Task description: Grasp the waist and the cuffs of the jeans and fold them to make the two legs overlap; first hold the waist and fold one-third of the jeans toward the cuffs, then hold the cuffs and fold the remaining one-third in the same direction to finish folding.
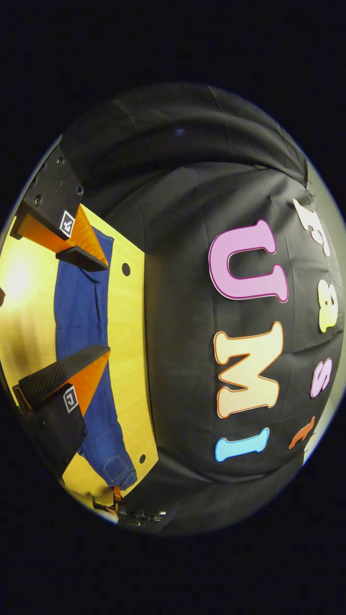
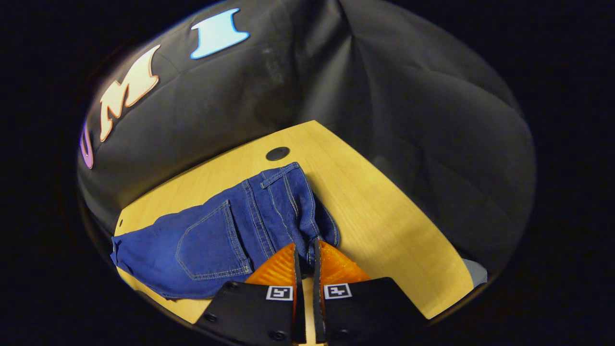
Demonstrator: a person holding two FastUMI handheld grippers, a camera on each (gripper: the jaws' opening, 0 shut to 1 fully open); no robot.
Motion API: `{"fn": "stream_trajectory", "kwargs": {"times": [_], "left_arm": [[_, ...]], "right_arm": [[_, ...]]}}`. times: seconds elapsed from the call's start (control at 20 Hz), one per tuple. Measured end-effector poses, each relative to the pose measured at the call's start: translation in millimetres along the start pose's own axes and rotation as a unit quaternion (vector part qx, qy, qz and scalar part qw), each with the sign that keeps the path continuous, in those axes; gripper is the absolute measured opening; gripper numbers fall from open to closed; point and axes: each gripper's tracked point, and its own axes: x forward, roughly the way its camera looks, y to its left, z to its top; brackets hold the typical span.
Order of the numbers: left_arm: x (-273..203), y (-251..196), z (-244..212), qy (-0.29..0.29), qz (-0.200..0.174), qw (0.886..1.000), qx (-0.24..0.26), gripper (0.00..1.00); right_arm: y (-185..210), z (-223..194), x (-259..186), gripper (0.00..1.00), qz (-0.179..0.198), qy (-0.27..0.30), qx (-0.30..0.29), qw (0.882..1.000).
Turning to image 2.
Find blue denim jeans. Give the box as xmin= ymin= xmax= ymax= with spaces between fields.
xmin=111 ymin=162 xmax=340 ymax=299

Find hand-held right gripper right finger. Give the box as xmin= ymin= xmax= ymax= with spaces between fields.
xmin=313 ymin=239 xmax=429 ymax=346

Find black backdrop cloth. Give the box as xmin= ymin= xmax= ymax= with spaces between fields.
xmin=77 ymin=0 xmax=536 ymax=272

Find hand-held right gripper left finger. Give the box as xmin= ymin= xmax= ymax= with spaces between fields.
xmin=195 ymin=243 xmax=307 ymax=346

